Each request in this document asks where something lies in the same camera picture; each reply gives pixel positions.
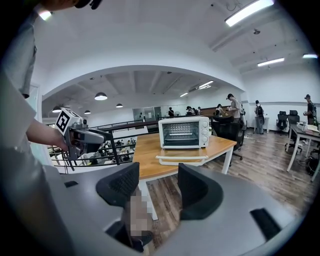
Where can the black head-worn camera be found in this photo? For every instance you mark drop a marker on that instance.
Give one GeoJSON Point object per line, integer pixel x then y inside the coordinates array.
{"type": "Point", "coordinates": [88, 3]}

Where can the white table leg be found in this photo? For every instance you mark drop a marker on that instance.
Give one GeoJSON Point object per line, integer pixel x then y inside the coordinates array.
{"type": "Point", "coordinates": [228, 160]}

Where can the person's left hand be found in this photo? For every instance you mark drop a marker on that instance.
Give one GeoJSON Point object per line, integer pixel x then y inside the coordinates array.
{"type": "Point", "coordinates": [72, 138]}

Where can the person's head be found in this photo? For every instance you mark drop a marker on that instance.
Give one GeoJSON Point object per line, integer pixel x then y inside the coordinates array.
{"type": "Point", "coordinates": [60, 3]}

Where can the ceiling tube light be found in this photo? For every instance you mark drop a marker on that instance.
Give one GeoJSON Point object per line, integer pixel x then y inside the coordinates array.
{"type": "Point", "coordinates": [310, 56]}
{"type": "Point", "coordinates": [184, 94]}
{"type": "Point", "coordinates": [206, 84]}
{"type": "Point", "coordinates": [271, 61]}
{"type": "Point", "coordinates": [45, 15]}
{"type": "Point", "coordinates": [250, 12]}

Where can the white glass oven door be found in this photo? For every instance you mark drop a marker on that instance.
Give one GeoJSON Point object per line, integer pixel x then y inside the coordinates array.
{"type": "Point", "coordinates": [180, 162]}

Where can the person's gray shirt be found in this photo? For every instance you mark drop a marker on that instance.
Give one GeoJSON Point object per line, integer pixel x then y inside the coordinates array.
{"type": "Point", "coordinates": [22, 62]}

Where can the black pendant lamp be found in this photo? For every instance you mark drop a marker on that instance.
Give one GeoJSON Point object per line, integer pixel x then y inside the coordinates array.
{"type": "Point", "coordinates": [100, 97]}
{"type": "Point", "coordinates": [119, 106]}
{"type": "Point", "coordinates": [87, 112]}
{"type": "Point", "coordinates": [56, 110]}

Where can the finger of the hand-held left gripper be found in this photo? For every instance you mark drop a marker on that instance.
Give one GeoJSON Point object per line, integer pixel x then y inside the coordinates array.
{"type": "Point", "coordinates": [106, 136]}

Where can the white toaster oven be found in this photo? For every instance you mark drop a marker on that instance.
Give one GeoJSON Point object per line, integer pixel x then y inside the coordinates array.
{"type": "Point", "coordinates": [183, 119]}

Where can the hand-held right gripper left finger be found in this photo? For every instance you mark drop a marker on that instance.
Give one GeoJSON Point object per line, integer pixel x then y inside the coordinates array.
{"type": "Point", "coordinates": [117, 187]}

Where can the black metal railing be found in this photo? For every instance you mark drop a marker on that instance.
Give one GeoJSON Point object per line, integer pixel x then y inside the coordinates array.
{"type": "Point", "coordinates": [113, 150]}

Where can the black office chair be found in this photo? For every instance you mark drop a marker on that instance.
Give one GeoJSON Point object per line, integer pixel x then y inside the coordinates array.
{"type": "Point", "coordinates": [293, 117]}
{"type": "Point", "coordinates": [228, 135]}
{"type": "Point", "coordinates": [282, 121]}

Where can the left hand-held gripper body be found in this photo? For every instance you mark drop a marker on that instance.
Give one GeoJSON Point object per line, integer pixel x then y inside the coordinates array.
{"type": "Point", "coordinates": [63, 121]}

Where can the black bag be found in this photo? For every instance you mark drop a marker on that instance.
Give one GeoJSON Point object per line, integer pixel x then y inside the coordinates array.
{"type": "Point", "coordinates": [312, 166]}

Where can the person's left forearm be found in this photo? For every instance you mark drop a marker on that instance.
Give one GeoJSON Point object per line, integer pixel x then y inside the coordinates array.
{"type": "Point", "coordinates": [45, 135]}

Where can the white framed desk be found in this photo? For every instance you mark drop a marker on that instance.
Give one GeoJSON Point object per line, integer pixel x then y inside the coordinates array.
{"type": "Point", "coordinates": [307, 136]}

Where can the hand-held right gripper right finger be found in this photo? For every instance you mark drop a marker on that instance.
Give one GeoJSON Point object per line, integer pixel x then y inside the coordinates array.
{"type": "Point", "coordinates": [197, 197]}

